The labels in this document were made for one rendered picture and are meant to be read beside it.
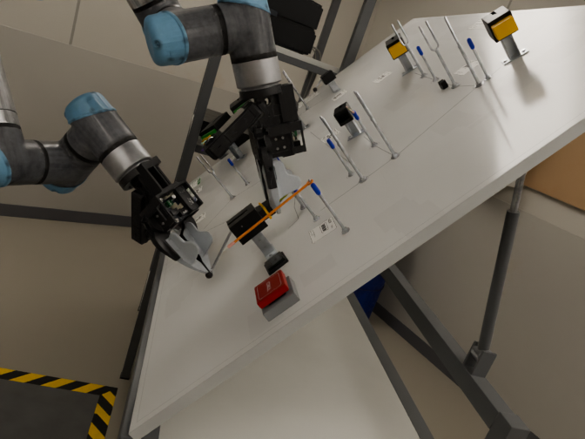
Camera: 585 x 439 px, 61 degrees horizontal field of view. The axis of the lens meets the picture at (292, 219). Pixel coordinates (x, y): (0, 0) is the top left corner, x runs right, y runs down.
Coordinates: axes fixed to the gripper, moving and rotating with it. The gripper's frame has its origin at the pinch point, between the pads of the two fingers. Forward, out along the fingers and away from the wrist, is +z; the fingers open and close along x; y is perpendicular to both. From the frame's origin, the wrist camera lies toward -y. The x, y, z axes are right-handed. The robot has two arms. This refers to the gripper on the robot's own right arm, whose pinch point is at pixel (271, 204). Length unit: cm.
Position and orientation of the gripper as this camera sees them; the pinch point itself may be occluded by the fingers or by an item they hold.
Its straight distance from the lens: 88.4
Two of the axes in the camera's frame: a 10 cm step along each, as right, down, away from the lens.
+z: 1.8, 9.3, 3.3
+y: 9.5, -2.5, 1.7
